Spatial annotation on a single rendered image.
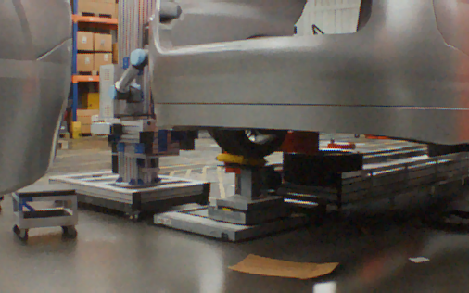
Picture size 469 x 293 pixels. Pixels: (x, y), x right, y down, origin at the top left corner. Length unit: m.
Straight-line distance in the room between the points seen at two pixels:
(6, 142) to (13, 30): 0.22
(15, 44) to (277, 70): 1.73
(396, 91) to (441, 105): 0.21
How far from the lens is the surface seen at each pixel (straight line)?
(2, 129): 1.24
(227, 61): 3.00
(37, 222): 4.17
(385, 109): 2.60
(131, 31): 5.20
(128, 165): 5.23
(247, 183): 4.40
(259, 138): 4.50
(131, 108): 4.88
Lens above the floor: 0.93
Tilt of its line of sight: 5 degrees down
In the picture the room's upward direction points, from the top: straight up
